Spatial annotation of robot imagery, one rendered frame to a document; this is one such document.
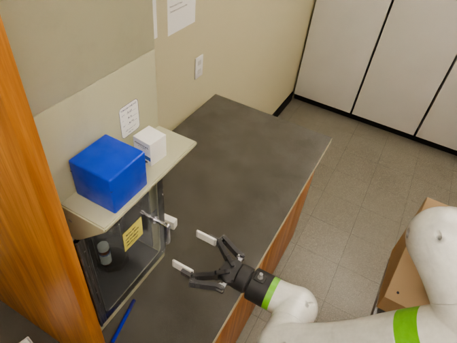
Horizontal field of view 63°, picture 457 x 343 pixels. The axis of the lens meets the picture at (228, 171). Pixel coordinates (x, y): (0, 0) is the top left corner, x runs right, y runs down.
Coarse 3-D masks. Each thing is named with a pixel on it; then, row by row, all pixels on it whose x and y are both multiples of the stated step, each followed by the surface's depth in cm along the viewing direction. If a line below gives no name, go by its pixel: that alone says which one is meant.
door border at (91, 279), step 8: (80, 240) 82; (80, 248) 83; (80, 256) 83; (88, 256) 87; (88, 264) 88; (88, 272) 90; (88, 280) 90; (96, 280) 94; (96, 288) 96; (96, 296) 98; (104, 312) 105; (104, 320) 107
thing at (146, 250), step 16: (160, 192) 107; (144, 208) 102; (160, 208) 111; (128, 224) 98; (144, 224) 106; (96, 240) 87; (112, 240) 94; (144, 240) 110; (160, 240) 121; (96, 256) 90; (112, 256) 97; (128, 256) 105; (144, 256) 114; (160, 256) 126; (96, 272) 93; (112, 272) 101; (128, 272) 109; (144, 272) 119; (112, 288) 104; (128, 288) 113; (112, 304) 108
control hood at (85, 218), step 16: (160, 128) 93; (176, 144) 89; (192, 144) 90; (160, 160) 84; (176, 160) 85; (160, 176) 81; (144, 192) 77; (64, 208) 72; (80, 208) 72; (96, 208) 73; (128, 208) 74; (80, 224) 73; (96, 224) 70; (112, 224) 71
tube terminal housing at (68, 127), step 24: (120, 72) 73; (144, 72) 80; (72, 96) 65; (96, 96) 70; (120, 96) 76; (144, 96) 84; (48, 120) 62; (72, 120) 67; (96, 120) 73; (144, 120) 88; (48, 144) 64; (72, 144) 69; (72, 192) 75
